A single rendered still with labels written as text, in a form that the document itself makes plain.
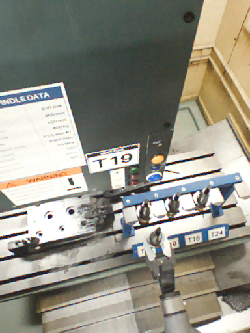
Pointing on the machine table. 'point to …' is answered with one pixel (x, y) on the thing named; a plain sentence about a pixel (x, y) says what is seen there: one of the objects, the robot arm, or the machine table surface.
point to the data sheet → (37, 133)
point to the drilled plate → (64, 207)
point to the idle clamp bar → (125, 190)
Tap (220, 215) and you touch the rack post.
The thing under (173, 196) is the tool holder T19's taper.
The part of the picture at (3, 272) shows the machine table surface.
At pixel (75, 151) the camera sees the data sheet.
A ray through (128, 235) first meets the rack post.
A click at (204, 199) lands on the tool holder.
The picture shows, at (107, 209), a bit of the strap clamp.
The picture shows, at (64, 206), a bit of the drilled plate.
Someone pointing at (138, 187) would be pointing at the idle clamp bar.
